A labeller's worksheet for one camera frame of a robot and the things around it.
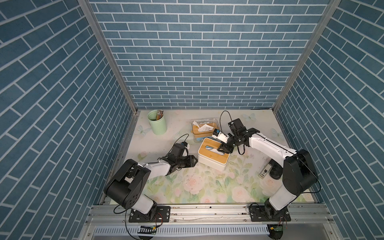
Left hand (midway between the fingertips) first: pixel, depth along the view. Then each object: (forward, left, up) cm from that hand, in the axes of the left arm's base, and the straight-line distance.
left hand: (198, 162), depth 90 cm
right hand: (+7, -14, +7) cm, 17 cm away
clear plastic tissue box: (+20, -3, +7) cm, 22 cm away
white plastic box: (+2, -6, +8) cm, 10 cm away
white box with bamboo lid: (+10, -6, +9) cm, 14 cm away
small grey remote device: (-7, -38, +2) cm, 39 cm away
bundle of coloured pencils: (+25, +25, +15) cm, 39 cm away
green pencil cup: (+24, +27, +4) cm, 36 cm away
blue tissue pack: (+16, -1, +1) cm, 16 cm away
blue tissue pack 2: (+6, -7, +6) cm, 11 cm away
